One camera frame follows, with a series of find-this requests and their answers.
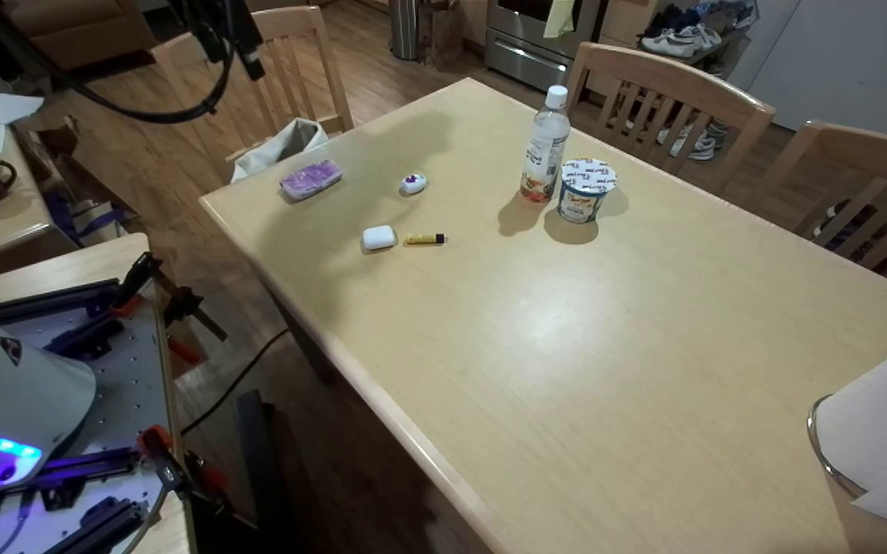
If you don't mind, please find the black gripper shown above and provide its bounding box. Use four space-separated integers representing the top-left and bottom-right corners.
165 0 269 83

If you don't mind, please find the purple pack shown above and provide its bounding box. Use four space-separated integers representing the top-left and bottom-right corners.
276 156 346 203

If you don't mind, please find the wooden slatted chair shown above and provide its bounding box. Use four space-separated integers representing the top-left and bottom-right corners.
762 118 887 303
563 39 779 196
147 2 358 186

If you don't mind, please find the white bag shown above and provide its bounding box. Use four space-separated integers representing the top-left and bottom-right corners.
229 114 333 186

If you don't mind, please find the brown cardboard box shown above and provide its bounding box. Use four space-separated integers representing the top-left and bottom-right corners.
0 0 159 75

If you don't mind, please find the steel trash can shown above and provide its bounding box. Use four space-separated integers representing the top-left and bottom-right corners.
389 0 432 62

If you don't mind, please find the white earbud case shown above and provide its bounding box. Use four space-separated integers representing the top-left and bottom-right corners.
361 221 399 254

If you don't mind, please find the black orange clamp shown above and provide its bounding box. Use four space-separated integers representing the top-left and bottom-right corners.
116 249 231 351
134 421 234 507

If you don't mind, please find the wooden side table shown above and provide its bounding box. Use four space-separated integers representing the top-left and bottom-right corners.
0 121 81 286

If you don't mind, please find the stainless steel oven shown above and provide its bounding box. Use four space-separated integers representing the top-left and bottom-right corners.
481 0 611 95

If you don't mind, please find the black metal bar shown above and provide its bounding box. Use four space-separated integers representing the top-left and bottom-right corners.
0 278 126 362

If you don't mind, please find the clear plastic bottle red label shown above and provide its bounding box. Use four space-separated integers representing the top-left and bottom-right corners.
517 83 574 207

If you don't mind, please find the yellow towel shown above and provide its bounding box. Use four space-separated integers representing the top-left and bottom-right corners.
543 0 578 44

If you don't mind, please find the grey robot mounting plate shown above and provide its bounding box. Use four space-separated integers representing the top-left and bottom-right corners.
0 232 198 554

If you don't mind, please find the white sneaker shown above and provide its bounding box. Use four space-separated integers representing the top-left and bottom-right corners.
673 17 726 56
636 27 696 62

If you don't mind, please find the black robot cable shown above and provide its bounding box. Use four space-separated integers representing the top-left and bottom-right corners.
48 39 239 125

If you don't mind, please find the black floor cable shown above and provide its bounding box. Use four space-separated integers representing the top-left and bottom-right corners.
175 322 296 438

